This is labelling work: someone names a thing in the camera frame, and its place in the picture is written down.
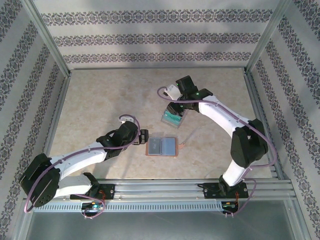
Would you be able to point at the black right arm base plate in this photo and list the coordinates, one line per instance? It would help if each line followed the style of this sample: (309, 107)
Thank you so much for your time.
(210, 192)

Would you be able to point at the aluminium mounting rail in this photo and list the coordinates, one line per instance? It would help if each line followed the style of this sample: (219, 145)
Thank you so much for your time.
(160, 186)

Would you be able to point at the grey metal panel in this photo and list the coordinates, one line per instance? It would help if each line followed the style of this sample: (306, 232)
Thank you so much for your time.
(160, 226)

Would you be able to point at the aluminium frame post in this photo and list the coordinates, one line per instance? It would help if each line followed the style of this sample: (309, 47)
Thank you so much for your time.
(266, 37)
(48, 37)

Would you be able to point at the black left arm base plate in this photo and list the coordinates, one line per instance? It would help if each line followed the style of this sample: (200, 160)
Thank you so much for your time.
(110, 191)

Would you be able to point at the clear plastic tray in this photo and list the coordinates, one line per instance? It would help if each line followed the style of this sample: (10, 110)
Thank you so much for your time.
(172, 125)

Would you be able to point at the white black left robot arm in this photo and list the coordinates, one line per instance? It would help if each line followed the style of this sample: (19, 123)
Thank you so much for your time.
(80, 157)

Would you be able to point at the teal plastic card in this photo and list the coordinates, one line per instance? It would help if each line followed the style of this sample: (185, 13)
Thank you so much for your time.
(172, 118)
(155, 146)

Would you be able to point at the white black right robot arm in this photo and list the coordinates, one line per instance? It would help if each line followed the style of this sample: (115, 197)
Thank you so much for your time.
(220, 117)

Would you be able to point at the aluminium side rail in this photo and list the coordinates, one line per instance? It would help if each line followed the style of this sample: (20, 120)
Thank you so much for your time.
(255, 95)
(54, 125)

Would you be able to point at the small electronics board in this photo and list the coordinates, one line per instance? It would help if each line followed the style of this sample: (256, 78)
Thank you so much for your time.
(228, 205)
(94, 206)

